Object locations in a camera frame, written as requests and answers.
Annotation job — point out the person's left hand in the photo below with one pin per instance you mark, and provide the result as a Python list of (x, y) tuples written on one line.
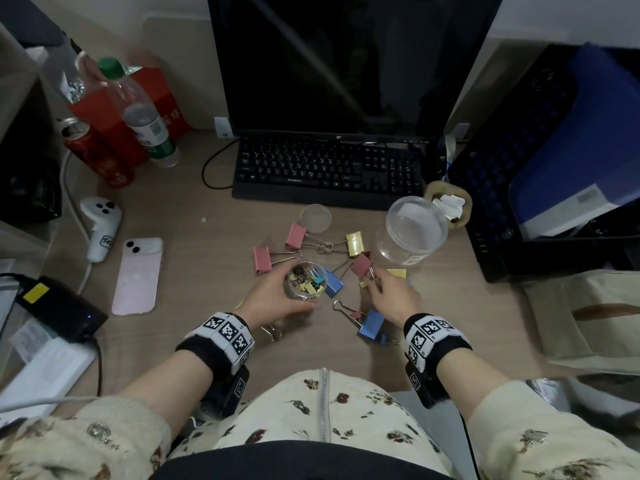
[(265, 299)]

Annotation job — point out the person's right hand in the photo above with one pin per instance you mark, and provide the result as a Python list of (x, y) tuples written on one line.
[(397, 299)]

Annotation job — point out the person's left thumb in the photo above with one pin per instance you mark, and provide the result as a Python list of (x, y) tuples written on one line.
[(281, 275)]

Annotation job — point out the person's right fingers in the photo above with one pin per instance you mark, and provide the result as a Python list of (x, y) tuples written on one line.
[(381, 284)]

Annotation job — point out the small clear plastic jar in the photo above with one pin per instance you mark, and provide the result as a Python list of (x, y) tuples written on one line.
[(305, 282)]

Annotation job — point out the dark pink binder clip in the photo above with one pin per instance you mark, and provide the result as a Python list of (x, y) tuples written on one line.
[(361, 266)]

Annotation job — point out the person's left forearm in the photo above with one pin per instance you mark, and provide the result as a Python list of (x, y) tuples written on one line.
[(170, 382)]

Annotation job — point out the person's right forearm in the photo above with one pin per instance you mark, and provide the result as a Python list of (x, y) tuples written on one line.
[(475, 377)]

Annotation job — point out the yellow binder clip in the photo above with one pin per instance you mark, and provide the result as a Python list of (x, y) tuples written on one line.
[(397, 273), (355, 243)]

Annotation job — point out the pile of small binder clips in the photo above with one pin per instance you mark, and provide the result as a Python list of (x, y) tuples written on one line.
[(306, 284)]

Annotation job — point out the blue binder clip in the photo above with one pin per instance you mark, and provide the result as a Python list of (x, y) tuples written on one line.
[(334, 284), (371, 325)]

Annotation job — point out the large clear plastic jar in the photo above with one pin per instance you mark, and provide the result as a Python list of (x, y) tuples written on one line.
[(412, 232)]

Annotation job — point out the small clear round lid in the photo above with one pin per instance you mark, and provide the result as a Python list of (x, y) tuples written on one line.
[(316, 218)]

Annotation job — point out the right marker wristband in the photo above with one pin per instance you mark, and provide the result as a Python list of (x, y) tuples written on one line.
[(432, 337)]

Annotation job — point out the marker wristband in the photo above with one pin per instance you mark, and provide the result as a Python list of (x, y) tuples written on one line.
[(225, 334), (432, 337)]

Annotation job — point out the left marker wristband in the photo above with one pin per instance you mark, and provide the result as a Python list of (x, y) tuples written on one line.
[(225, 334)]

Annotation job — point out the brown tape roll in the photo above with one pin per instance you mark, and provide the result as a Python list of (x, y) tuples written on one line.
[(462, 222)]

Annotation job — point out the black keyboard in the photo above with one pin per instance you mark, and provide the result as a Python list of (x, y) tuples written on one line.
[(325, 169)]

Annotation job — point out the cream floral garment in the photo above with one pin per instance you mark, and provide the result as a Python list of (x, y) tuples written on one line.
[(330, 414)]

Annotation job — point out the black plastic crate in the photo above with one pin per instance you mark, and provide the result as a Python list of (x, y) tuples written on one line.
[(492, 194)]

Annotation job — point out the pink smartphone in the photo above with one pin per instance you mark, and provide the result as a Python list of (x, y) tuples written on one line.
[(137, 277)]

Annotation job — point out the white handheld controller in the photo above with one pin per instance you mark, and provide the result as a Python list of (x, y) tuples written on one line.
[(100, 217)]

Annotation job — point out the clear bottle with green cap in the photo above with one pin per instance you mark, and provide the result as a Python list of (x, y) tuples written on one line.
[(145, 122)]

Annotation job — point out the beige canvas bag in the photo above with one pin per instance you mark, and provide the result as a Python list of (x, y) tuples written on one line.
[(585, 314)]

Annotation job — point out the red soda can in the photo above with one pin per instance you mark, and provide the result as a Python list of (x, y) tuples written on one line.
[(100, 159)]

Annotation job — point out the black power adapter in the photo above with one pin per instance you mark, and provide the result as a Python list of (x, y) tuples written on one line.
[(60, 307)]

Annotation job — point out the black computer monitor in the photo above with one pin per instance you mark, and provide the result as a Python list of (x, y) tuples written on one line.
[(350, 59)]

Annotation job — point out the red cardboard box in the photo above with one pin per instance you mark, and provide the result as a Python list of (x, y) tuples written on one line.
[(107, 119)]

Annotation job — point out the silver foil bag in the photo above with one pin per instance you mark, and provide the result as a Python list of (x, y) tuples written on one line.
[(590, 399)]

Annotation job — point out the blue file box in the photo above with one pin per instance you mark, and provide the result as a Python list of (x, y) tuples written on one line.
[(575, 144)]

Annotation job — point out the white paper stack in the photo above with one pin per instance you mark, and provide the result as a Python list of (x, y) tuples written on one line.
[(40, 379)]

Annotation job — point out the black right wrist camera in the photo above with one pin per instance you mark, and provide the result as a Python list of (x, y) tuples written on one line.
[(425, 389)]

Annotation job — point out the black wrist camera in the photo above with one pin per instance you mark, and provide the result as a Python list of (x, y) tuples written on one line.
[(425, 389), (235, 389)]

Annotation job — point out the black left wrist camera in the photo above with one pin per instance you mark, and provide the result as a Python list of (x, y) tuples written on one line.
[(235, 389)]

